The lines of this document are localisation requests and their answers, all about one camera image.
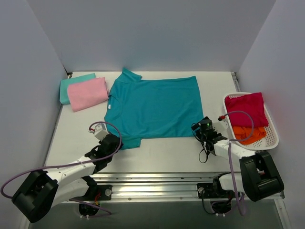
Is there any teal t-shirt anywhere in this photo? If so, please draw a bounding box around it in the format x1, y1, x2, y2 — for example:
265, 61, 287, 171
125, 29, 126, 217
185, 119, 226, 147
104, 69, 203, 149

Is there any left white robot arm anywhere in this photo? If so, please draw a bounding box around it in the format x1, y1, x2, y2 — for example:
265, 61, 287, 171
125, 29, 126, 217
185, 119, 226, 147
11, 134, 122, 223

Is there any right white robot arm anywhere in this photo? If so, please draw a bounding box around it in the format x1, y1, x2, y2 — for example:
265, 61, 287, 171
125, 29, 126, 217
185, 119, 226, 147
191, 116, 284, 202

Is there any orange t-shirt in basket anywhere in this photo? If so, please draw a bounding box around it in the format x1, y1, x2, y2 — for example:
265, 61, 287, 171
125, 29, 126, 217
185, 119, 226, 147
233, 126, 266, 145

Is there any magenta t-shirt in basket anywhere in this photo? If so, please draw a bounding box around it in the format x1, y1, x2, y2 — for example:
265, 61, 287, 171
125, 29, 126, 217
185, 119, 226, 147
224, 93, 268, 128

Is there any pink folded t-shirt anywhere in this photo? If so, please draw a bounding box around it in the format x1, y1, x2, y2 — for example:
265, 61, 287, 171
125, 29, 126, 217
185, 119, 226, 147
67, 77, 109, 112

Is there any white perforated plastic basket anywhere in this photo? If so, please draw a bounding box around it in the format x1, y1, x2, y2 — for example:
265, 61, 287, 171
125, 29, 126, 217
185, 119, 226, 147
223, 92, 279, 151

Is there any mint green folded t-shirt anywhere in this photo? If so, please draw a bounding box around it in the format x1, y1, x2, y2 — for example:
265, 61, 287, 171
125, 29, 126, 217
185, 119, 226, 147
60, 73, 96, 105

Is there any black thin cable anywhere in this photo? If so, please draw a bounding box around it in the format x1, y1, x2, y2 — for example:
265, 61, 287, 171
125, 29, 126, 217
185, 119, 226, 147
192, 124, 212, 164

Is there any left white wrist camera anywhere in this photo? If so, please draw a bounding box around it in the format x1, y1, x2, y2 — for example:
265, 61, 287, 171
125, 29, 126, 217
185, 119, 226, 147
89, 123, 108, 141

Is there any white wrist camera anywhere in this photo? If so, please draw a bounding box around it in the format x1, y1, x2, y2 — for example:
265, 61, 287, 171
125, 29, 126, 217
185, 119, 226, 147
213, 115, 229, 134
89, 123, 108, 141

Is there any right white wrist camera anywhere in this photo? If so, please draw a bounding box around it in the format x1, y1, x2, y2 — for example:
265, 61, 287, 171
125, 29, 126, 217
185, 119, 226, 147
213, 115, 229, 134

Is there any aluminium mounting rail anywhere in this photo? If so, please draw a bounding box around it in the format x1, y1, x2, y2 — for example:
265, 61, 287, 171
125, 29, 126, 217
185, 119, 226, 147
25, 171, 285, 205

